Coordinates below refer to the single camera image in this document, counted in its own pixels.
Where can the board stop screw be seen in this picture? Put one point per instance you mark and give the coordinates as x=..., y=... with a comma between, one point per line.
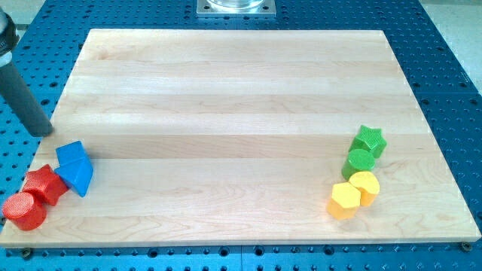
x=466, y=246
x=26, y=253

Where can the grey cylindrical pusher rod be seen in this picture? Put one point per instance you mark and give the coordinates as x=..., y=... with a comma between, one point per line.
x=21, y=100

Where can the red star block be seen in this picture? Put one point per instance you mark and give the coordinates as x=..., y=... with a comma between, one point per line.
x=45, y=184

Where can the blue triangle block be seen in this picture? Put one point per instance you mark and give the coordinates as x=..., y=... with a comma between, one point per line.
x=76, y=175

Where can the blue cube block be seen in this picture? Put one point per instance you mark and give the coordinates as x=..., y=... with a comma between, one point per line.
x=70, y=153

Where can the green star block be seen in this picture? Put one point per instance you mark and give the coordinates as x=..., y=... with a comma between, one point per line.
x=369, y=139

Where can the light wooden board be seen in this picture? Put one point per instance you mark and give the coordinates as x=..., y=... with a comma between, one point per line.
x=236, y=137

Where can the red cylinder block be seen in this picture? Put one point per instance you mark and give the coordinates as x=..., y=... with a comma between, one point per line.
x=25, y=211

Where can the yellow hexagon block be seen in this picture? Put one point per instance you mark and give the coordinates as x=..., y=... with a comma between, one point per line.
x=344, y=202

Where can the right board stop screw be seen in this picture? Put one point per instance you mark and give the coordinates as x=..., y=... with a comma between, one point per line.
x=466, y=246

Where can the black robot arm end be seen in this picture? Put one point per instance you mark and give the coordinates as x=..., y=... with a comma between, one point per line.
x=9, y=38

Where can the yellow crescent block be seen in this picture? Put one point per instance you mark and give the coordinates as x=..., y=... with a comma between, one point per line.
x=368, y=185

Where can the left board stop screw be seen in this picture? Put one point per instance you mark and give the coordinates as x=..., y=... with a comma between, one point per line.
x=26, y=253

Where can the green cylinder block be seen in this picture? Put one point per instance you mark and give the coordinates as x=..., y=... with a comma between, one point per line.
x=357, y=160

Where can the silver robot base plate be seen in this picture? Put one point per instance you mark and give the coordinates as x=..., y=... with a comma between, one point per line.
x=236, y=8

